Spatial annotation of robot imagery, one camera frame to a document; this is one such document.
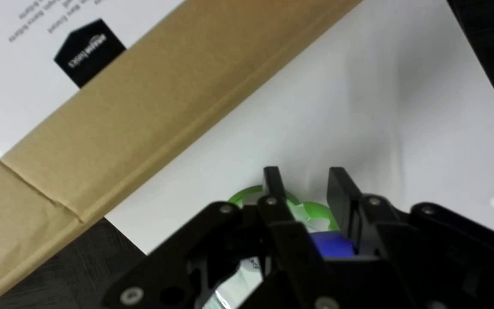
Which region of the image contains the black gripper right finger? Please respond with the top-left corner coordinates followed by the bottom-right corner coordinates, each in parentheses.
top-left (325, 167), bottom-right (494, 309)

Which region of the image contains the blue capped marker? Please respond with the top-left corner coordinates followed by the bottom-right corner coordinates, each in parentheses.
top-left (308, 231), bottom-right (356, 260)

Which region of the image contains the brown cardboard box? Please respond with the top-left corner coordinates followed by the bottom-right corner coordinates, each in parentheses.
top-left (0, 0), bottom-right (363, 309)

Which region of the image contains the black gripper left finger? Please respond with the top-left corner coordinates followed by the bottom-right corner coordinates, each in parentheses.
top-left (102, 165), bottom-right (339, 309)

